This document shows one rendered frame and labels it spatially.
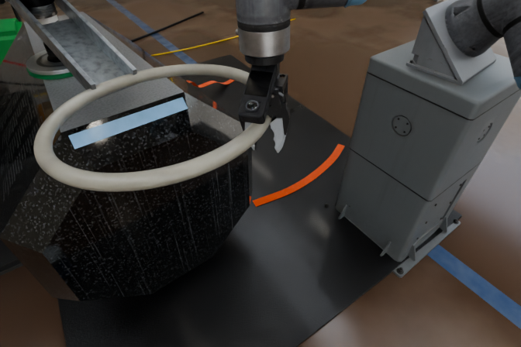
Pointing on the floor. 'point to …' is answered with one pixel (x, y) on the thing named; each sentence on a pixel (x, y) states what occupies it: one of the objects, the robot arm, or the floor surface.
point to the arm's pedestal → (418, 149)
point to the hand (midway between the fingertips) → (265, 148)
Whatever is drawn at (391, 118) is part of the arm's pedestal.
